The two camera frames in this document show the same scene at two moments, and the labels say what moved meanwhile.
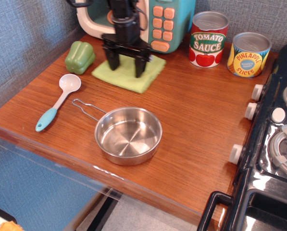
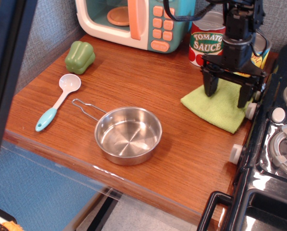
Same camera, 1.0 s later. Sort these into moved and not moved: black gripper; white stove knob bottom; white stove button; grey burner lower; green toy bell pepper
Moved: black gripper
Not moved: green toy bell pepper; white stove button; grey burner lower; white stove knob bottom
